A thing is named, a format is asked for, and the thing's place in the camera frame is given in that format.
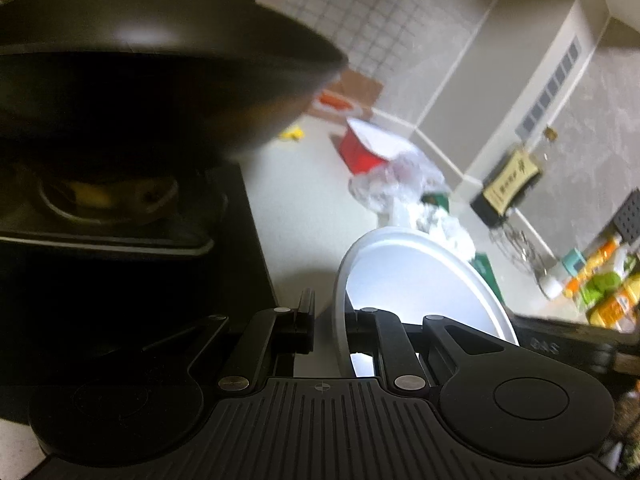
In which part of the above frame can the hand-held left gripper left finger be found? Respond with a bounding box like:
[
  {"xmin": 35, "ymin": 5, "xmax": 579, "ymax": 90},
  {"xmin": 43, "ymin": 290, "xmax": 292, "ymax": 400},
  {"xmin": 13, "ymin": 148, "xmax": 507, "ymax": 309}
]
[{"xmin": 144, "ymin": 288, "xmax": 316, "ymax": 393}]

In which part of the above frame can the brass stove burner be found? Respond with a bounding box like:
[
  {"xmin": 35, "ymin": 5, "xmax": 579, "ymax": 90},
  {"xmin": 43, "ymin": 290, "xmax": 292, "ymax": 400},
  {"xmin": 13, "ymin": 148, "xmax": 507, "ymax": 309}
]
[{"xmin": 37, "ymin": 172, "xmax": 179, "ymax": 224}]

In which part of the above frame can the green seasoning packet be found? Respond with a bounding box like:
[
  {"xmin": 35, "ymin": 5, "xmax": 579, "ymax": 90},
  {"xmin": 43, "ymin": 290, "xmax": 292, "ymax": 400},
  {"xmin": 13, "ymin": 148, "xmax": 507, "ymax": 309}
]
[{"xmin": 582, "ymin": 272, "xmax": 626, "ymax": 306}]

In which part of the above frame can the grey vent grille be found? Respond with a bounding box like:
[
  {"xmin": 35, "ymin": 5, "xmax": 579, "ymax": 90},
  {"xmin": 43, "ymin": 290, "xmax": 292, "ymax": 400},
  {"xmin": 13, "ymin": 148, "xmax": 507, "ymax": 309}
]
[{"xmin": 515, "ymin": 35, "xmax": 584, "ymax": 139}]

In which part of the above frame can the white round paper plate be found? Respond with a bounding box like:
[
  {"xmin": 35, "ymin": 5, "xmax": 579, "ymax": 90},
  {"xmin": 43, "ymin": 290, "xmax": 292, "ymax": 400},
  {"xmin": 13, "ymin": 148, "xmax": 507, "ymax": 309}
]
[{"xmin": 331, "ymin": 226, "xmax": 521, "ymax": 378}]

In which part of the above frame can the red instant noodle container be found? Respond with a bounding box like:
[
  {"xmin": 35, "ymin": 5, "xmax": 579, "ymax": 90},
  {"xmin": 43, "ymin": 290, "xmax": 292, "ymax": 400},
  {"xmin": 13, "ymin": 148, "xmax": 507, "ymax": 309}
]
[{"xmin": 339, "ymin": 117, "xmax": 416, "ymax": 176}]

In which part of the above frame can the small white bottle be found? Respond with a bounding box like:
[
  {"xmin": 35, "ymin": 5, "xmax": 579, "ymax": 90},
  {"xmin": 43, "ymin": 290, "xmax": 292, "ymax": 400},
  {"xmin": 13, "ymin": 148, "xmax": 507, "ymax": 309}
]
[{"xmin": 539, "ymin": 272, "xmax": 566, "ymax": 301}]

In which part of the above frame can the clear crumpled plastic bag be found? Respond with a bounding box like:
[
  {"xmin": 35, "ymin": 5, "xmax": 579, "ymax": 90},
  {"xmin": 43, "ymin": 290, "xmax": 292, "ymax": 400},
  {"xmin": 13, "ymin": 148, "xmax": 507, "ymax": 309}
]
[{"xmin": 348, "ymin": 152, "xmax": 448, "ymax": 213}]

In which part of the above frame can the dark soy sauce bottle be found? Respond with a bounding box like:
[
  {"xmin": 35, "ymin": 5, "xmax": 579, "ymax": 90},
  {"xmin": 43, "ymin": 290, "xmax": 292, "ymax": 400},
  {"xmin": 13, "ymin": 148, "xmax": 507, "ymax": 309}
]
[{"xmin": 470, "ymin": 127, "xmax": 558, "ymax": 228}]

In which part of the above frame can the black wok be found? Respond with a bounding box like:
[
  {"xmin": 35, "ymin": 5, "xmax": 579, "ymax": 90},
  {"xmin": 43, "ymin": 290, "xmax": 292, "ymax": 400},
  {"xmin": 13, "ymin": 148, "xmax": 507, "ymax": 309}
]
[{"xmin": 0, "ymin": 0, "xmax": 350, "ymax": 161}]

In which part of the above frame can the small teal box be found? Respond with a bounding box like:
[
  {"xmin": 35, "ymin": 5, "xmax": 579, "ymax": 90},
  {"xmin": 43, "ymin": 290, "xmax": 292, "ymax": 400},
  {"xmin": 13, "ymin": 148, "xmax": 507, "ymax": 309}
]
[{"xmin": 561, "ymin": 251, "xmax": 586, "ymax": 277}]

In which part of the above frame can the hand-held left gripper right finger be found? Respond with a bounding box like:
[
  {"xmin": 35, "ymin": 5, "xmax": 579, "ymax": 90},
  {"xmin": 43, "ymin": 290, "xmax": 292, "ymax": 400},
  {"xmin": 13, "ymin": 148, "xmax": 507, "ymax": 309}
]
[{"xmin": 344, "ymin": 306, "xmax": 519, "ymax": 391}]

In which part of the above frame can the brown food picture mat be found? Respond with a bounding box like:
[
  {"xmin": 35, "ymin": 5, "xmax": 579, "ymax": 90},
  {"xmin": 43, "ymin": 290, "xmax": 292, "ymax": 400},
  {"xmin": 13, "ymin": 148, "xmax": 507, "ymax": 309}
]
[{"xmin": 310, "ymin": 69, "xmax": 384, "ymax": 122}]

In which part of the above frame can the yellow seasoning packet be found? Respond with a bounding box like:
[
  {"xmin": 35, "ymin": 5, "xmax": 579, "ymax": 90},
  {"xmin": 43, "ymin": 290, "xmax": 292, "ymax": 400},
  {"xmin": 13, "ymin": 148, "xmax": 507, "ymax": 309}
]
[{"xmin": 587, "ymin": 280, "xmax": 640, "ymax": 333}]

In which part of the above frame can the metal wire rack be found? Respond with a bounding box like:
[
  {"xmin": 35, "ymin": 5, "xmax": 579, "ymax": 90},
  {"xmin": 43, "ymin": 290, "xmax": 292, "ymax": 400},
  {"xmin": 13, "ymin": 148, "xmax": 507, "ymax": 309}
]
[{"xmin": 487, "ymin": 220, "xmax": 551, "ymax": 281}]

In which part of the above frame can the black perforated rack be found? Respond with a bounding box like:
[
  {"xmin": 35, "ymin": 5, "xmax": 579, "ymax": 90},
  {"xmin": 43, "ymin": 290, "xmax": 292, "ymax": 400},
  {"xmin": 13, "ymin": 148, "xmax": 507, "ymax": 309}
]
[{"xmin": 612, "ymin": 192, "xmax": 640, "ymax": 248}]

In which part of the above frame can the orange seasoning packet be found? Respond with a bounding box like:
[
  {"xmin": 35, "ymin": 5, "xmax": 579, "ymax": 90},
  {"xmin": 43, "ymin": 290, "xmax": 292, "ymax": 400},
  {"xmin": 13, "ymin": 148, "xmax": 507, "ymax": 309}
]
[{"xmin": 565, "ymin": 239, "xmax": 623, "ymax": 298}]

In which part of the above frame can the dark green packet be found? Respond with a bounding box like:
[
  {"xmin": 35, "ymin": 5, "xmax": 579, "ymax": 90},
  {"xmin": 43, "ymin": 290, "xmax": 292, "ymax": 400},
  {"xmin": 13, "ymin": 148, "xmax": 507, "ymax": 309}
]
[{"xmin": 471, "ymin": 252, "xmax": 507, "ymax": 307}]

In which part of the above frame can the black gas stove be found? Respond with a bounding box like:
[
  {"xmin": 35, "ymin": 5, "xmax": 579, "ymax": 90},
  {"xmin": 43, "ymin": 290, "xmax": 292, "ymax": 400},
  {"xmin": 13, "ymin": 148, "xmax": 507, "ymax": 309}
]
[{"xmin": 0, "ymin": 157, "xmax": 280, "ymax": 421}]

